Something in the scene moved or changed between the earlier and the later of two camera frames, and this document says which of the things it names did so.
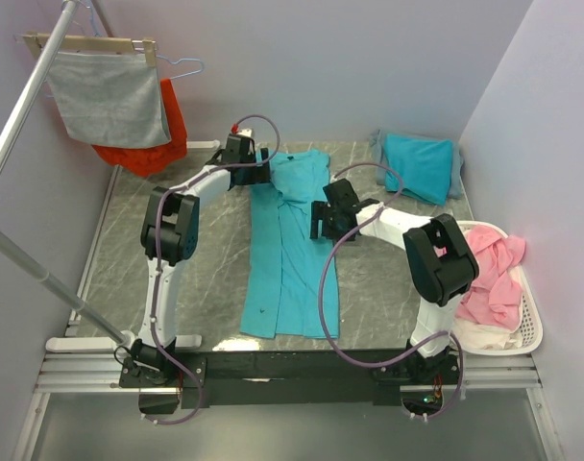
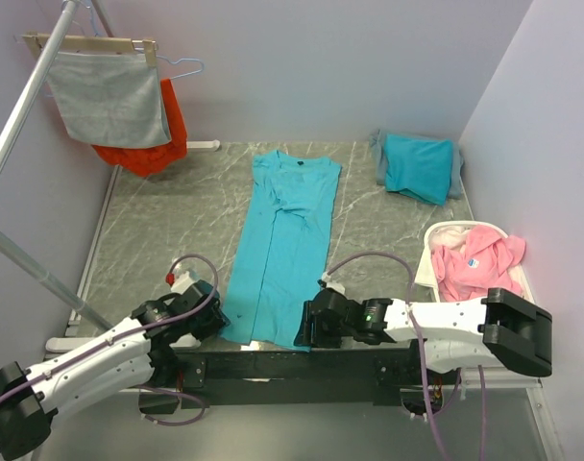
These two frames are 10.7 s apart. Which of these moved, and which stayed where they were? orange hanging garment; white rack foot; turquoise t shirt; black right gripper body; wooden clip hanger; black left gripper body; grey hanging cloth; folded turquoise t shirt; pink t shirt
Moved: black left gripper body; turquoise t shirt; black right gripper body
Stayed: folded turquoise t shirt; wooden clip hanger; orange hanging garment; white rack foot; grey hanging cloth; pink t shirt
